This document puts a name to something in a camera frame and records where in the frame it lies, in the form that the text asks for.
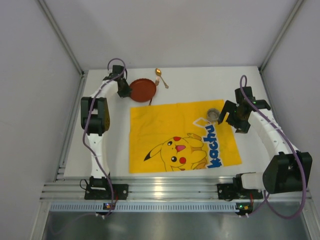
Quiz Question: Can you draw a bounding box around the gold fork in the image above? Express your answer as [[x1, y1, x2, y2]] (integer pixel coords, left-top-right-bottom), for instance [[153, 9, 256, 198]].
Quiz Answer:
[[148, 76, 160, 106]]

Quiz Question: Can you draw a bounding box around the red round plate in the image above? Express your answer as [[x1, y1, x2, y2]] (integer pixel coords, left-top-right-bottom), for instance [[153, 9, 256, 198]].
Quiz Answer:
[[129, 78, 157, 103]]

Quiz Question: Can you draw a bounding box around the slotted grey cable duct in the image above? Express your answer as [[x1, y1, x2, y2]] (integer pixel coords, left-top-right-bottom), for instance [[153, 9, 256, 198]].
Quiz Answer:
[[50, 202, 252, 213]]

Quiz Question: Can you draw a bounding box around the left aluminium frame post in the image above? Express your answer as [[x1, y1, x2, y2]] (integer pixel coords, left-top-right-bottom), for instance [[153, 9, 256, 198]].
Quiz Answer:
[[35, 0, 84, 76]]

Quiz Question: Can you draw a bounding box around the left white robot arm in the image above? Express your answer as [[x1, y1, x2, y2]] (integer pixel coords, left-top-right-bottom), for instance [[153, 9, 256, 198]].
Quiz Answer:
[[80, 65, 132, 180]]

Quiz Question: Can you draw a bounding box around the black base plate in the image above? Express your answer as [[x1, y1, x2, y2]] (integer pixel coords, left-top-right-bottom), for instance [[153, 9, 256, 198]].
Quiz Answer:
[[84, 184, 129, 200], [216, 183, 263, 201]]

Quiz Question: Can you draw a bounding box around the aluminium mounting rail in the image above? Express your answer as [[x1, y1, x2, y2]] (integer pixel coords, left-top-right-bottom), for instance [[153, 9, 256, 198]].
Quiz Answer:
[[39, 176, 312, 201]]

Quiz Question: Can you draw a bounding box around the right aluminium frame post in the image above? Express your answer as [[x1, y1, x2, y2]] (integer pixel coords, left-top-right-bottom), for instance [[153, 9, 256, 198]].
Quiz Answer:
[[258, 0, 306, 74]]

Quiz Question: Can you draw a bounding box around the yellow Pikachu placemat cloth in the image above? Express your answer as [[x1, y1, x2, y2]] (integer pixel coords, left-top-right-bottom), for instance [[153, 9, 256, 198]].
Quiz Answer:
[[129, 99, 242, 174]]

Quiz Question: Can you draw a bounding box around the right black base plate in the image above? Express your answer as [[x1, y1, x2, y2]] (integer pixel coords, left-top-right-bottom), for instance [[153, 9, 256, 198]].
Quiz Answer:
[[216, 183, 263, 201]]

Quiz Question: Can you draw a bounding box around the aluminium frame post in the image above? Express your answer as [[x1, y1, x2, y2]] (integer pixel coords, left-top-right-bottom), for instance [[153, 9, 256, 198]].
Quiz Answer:
[[35, 0, 84, 76], [258, 0, 306, 74]]

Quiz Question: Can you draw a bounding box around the gold spoon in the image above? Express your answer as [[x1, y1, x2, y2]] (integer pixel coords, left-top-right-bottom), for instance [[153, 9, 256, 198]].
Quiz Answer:
[[155, 68, 169, 89]]

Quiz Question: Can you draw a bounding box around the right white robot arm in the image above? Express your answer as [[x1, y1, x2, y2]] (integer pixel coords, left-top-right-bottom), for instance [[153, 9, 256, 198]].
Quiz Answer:
[[217, 86, 313, 194]]

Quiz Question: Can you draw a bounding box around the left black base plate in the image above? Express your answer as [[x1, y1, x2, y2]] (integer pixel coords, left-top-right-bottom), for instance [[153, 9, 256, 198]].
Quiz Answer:
[[84, 184, 129, 200]]

